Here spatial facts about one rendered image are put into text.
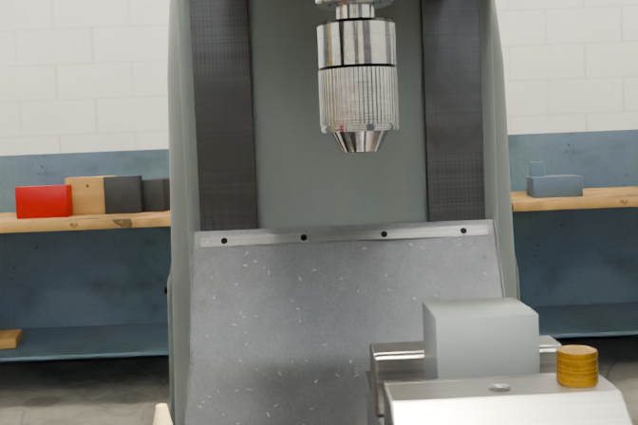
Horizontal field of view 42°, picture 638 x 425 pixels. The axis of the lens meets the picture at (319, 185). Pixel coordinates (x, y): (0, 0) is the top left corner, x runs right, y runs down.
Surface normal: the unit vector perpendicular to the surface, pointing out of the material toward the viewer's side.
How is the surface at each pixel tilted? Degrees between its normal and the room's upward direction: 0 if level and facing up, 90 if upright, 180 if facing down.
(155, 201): 90
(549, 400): 40
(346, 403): 45
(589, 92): 90
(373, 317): 63
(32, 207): 90
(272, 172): 90
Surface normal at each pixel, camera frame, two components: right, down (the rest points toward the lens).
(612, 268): 0.00, 0.05
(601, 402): -0.02, -0.73
